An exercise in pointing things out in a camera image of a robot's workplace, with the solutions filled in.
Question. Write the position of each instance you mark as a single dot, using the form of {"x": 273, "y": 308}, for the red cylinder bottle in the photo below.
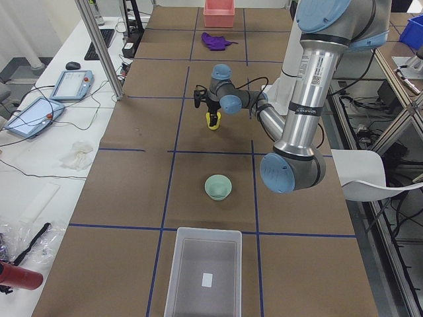
{"x": 19, "y": 277}

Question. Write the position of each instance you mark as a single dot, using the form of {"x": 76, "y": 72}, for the far teach pendant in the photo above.
{"x": 72, "y": 86}

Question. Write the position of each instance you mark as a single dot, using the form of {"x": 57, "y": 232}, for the green bowl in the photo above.
{"x": 218, "y": 187}

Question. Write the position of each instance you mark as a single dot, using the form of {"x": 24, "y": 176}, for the black power adapter box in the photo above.
{"x": 128, "y": 50}

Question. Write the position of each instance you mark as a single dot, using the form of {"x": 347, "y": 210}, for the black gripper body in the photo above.
{"x": 212, "y": 106}

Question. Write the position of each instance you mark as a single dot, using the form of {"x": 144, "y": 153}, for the near teach pendant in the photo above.
{"x": 35, "y": 118}

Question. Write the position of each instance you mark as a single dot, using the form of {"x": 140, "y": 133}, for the yellow plastic cup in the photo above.
{"x": 213, "y": 120}

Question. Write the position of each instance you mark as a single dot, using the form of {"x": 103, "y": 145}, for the translucent white plastic bin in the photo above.
{"x": 206, "y": 273}

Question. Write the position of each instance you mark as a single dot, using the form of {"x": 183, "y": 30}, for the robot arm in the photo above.
{"x": 328, "y": 29}

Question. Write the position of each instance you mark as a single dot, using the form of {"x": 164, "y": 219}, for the teach pendant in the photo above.
{"x": 72, "y": 86}
{"x": 35, "y": 118}

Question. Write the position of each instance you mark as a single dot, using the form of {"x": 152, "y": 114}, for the white foam strip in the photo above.
{"x": 39, "y": 203}

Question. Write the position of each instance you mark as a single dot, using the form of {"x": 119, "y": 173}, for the clear plastic bag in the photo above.
{"x": 24, "y": 243}

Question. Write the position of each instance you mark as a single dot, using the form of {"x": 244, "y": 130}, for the pink plastic bin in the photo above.
{"x": 219, "y": 13}

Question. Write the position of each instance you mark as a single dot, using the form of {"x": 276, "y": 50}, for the crumpled white tissue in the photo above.
{"x": 79, "y": 157}

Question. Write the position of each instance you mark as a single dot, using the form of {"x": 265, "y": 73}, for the blue storage bin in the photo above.
{"x": 412, "y": 34}

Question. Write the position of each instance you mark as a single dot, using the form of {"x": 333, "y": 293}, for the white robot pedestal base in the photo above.
{"x": 281, "y": 91}

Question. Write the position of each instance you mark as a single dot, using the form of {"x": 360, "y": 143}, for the purple cloth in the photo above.
{"x": 215, "y": 43}

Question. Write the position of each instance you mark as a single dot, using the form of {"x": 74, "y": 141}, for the black computer mouse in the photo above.
{"x": 72, "y": 65}

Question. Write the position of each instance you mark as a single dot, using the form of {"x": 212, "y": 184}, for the aluminium frame post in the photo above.
{"x": 100, "y": 46}

